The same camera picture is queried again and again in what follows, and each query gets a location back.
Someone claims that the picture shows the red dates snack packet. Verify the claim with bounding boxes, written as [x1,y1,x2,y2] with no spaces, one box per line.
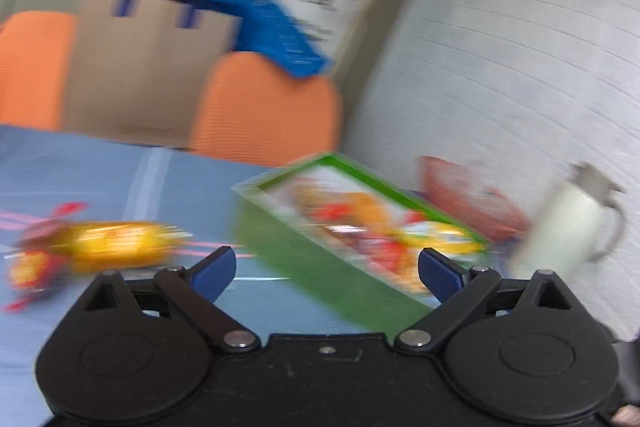
[1,202,87,313]

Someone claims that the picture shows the green open cardboard box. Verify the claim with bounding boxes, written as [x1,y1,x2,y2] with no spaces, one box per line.
[234,154,490,335]

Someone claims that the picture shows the brown paper bag blue handles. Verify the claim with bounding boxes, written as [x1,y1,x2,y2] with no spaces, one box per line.
[61,0,239,149]

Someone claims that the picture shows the orange snack packet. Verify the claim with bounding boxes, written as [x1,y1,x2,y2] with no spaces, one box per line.
[292,182,392,229]

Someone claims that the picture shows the orange chair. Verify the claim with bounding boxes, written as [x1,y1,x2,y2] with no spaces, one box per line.
[189,52,342,167]
[1,10,77,132]

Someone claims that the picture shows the left orange chair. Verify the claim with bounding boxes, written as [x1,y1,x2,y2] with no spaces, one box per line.
[1,10,77,132]

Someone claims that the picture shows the yellow snack bag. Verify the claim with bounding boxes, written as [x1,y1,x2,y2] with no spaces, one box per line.
[395,220,484,257]

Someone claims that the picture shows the blue plastic bag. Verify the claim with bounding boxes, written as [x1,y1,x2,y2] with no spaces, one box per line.
[173,0,330,80]

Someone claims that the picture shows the yellow corn packet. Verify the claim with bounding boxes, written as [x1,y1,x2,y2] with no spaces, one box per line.
[68,221,190,273]

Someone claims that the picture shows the cream thermos jug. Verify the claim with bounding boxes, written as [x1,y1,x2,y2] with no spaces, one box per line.
[506,163,627,281]

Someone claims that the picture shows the red chips bag with mouth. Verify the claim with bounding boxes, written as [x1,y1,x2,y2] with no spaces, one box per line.
[316,221,424,293]

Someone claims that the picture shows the right orange chair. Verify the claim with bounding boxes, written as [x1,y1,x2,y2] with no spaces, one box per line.
[189,52,342,167]

